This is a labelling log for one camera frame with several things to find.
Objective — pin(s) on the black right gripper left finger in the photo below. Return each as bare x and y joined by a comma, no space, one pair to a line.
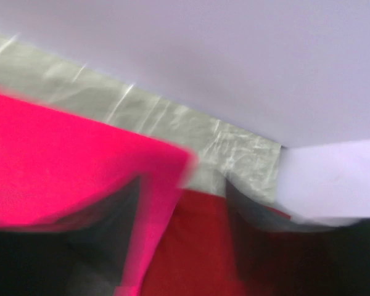
86,261

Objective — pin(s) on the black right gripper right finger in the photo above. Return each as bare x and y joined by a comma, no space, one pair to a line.
296,259

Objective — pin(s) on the bright pink t-shirt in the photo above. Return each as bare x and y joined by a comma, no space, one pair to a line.
54,164

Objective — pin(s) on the folded dark red t-shirt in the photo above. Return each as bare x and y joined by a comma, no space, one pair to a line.
208,249

